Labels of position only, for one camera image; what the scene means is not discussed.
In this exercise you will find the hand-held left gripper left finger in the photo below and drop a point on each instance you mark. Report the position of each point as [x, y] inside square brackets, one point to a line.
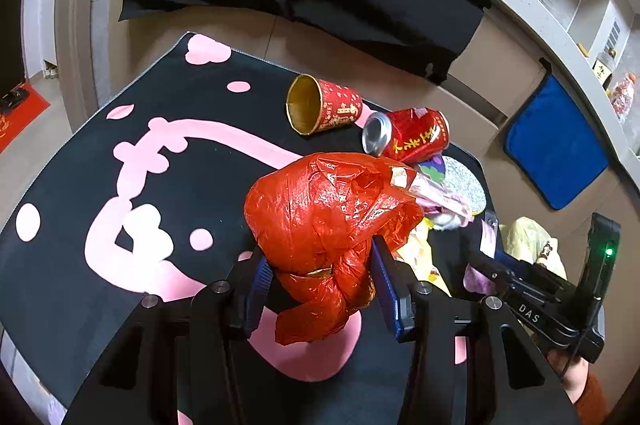
[260, 279]

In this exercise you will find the red plastic bag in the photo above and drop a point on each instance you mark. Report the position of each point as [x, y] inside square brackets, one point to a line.
[325, 215]

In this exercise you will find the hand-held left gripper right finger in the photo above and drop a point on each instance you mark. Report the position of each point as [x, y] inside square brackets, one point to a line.
[386, 277]

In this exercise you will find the red paper cup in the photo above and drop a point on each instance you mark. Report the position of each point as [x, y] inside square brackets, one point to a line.
[336, 105]

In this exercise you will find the person's right hand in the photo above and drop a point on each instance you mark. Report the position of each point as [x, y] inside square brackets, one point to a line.
[572, 377]

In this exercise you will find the red floor mat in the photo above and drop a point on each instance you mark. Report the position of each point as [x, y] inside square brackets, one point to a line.
[25, 117]

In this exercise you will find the person's right forearm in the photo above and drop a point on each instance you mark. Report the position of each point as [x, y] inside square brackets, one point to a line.
[592, 402]

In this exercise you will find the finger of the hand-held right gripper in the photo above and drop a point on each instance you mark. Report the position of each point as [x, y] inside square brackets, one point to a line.
[487, 270]
[490, 232]

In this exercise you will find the orange bottle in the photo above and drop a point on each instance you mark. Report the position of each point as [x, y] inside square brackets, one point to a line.
[624, 97]

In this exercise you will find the dark sauce bottle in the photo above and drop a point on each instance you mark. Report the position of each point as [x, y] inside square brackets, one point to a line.
[602, 72]

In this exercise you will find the blue towel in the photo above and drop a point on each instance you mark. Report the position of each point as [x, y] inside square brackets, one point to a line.
[555, 145]

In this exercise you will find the red drink can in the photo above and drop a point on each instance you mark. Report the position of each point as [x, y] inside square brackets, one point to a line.
[417, 135]

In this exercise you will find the pink snack wrapper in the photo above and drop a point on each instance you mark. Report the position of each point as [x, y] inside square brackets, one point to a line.
[440, 200]

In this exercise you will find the black mat with pink print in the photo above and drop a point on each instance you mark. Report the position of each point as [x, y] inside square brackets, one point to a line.
[100, 155]

